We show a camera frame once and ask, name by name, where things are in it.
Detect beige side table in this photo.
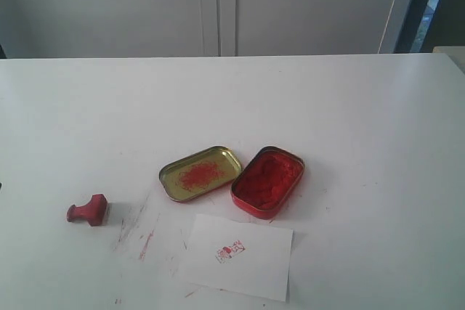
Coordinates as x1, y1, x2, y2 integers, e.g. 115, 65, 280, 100
433, 46, 465, 73

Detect gold tin lid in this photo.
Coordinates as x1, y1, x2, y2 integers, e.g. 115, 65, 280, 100
158, 146, 243, 203

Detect white paper sheet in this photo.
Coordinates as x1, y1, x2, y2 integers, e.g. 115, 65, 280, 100
179, 214, 294, 302

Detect red ink pad tin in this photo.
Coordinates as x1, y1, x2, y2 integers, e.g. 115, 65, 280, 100
230, 146, 305, 220

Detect white cabinet doors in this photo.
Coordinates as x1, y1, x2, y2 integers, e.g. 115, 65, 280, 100
1, 0, 411, 58

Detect red stamp block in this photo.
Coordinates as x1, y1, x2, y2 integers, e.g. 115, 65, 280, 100
66, 194, 108, 227

